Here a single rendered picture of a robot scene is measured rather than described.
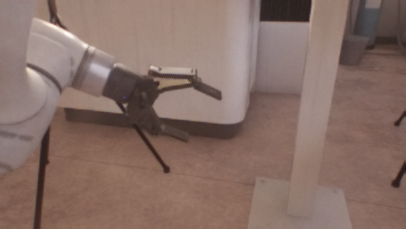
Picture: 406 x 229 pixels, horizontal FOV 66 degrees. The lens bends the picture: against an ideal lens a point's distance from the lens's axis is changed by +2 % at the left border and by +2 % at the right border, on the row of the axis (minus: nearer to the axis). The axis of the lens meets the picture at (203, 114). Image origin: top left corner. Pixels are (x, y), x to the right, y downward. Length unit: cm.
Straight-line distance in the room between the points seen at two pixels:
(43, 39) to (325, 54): 74
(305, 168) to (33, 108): 89
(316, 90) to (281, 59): 147
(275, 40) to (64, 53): 200
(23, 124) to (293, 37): 214
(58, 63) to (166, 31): 106
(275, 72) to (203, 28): 109
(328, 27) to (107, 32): 116
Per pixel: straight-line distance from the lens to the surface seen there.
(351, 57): 359
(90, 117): 206
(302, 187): 119
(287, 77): 251
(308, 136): 108
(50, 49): 60
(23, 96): 49
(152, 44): 165
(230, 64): 155
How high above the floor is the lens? 82
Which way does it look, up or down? 23 degrees down
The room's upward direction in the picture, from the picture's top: straight up
